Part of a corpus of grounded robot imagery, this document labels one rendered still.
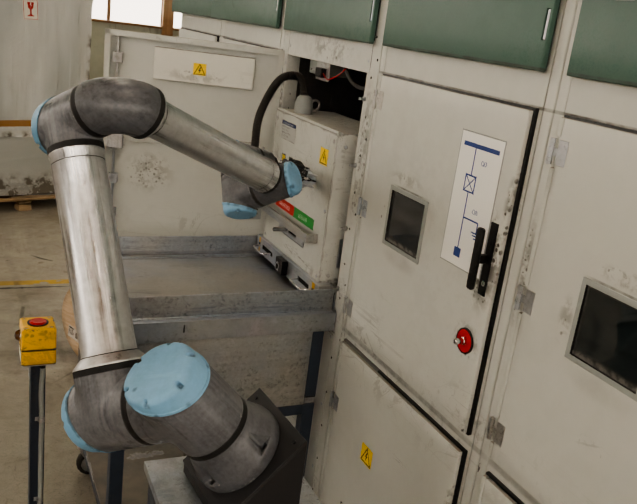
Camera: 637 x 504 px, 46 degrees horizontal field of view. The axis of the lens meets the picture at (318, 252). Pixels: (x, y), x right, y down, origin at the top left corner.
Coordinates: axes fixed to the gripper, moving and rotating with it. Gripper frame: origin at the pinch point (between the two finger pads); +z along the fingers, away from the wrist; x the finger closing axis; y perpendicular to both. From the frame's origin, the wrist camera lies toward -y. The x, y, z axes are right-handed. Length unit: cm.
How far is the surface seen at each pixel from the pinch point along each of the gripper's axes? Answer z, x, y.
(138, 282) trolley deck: -31, -47, -27
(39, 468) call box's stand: -63, -92, 4
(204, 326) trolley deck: -28, -48, 8
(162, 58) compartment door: -23, 23, -67
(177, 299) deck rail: -36, -43, 3
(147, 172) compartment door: -14, -18, -72
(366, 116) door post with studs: -5.3, 22.4, 19.5
